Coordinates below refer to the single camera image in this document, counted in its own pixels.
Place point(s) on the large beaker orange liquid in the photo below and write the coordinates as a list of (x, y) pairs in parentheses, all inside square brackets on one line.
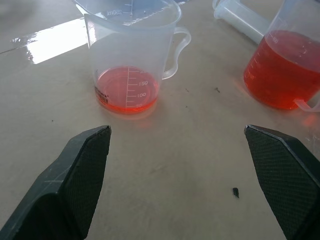
[(280, 75)]

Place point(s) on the large syringe with red tip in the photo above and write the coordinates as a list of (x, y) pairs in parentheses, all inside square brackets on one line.
[(240, 17)]

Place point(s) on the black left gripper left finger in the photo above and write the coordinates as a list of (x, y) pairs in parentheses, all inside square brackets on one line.
[(75, 180)]

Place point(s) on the small clear measuring cup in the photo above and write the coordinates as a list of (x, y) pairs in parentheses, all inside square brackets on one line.
[(112, 50)]

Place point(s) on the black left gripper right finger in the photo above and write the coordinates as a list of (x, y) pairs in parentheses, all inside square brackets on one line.
[(282, 175)]

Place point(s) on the small black debris piece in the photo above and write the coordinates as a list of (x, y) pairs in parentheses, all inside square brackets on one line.
[(236, 192)]

